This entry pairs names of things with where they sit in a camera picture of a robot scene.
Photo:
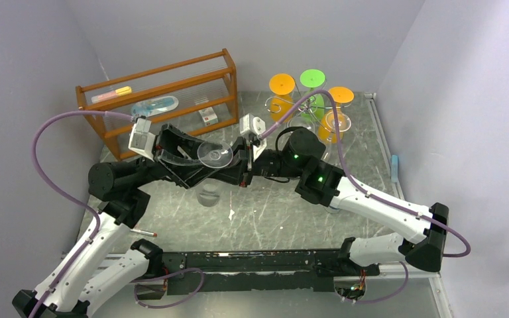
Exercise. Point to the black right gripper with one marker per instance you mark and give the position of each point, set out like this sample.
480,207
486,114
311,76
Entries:
245,161

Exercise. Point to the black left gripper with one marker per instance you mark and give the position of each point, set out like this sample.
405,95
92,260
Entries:
167,142

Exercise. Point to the orange plastic goblet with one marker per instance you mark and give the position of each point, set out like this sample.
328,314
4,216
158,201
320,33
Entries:
341,96
282,86

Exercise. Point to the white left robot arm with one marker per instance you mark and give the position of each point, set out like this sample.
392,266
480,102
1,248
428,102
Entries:
72,289

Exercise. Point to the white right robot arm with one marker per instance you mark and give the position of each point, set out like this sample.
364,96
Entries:
418,232

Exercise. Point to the orange wooden shelf rack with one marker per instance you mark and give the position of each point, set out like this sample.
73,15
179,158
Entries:
198,95

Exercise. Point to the chrome wine glass rack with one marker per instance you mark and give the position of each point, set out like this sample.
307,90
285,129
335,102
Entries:
315,103

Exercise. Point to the small white box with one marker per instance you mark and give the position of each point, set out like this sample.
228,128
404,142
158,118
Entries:
208,116

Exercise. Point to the red grey marker pen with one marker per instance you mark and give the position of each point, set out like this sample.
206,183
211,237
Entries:
144,233

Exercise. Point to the yellow pink highlighter pen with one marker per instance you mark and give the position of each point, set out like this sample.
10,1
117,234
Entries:
112,94

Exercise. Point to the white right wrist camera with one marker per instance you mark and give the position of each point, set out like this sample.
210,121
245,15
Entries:
251,128

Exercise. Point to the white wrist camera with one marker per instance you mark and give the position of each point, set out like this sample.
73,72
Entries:
141,140
251,128

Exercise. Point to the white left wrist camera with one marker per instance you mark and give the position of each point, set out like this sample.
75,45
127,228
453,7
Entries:
141,140

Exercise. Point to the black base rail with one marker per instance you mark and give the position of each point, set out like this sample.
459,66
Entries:
270,270

